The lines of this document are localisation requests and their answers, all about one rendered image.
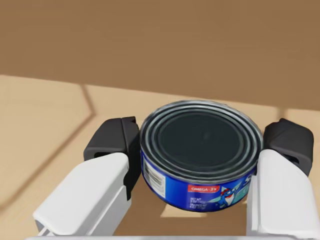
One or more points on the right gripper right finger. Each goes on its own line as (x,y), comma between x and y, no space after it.
(280,195)

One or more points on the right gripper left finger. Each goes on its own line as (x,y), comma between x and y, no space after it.
(95,185)

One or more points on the blue can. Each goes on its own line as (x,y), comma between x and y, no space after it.
(200,152)

